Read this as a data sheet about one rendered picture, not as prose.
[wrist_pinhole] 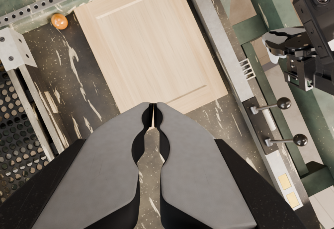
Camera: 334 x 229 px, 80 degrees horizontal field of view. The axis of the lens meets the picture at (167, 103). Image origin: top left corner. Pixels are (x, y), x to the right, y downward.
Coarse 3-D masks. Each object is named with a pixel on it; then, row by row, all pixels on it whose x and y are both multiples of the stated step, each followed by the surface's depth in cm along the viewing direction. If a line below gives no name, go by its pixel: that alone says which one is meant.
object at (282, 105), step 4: (280, 100) 59; (284, 100) 58; (288, 100) 58; (272, 104) 62; (276, 104) 61; (280, 104) 59; (284, 104) 58; (288, 104) 58; (252, 108) 67; (256, 108) 67; (260, 108) 66; (264, 108) 65; (280, 108) 59; (284, 108) 59; (252, 112) 68; (256, 112) 67
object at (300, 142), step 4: (296, 136) 59; (300, 136) 59; (304, 136) 58; (264, 140) 68; (268, 140) 67; (272, 140) 67; (276, 140) 66; (280, 140) 64; (284, 140) 63; (288, 140) 62; (292, 140) 61; (296, 140) 59; (300, 140) 58; (304, 140) 58; (268, 144) 68; (272, 144) 68; (296, 144) 59; (300, 144) 58; (304, 144) 58
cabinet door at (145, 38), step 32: (96, 0) 69; (128, 0) 70; (160, 0) 71; (96, 32) 69; (128, 32) 70; (160, 32) 70; (192, 32) 71; (128, 64) 70; (160, 64) 70; (192, 64) 71; (128, 96) 70; (160, 96) 70; (192, 96) 71
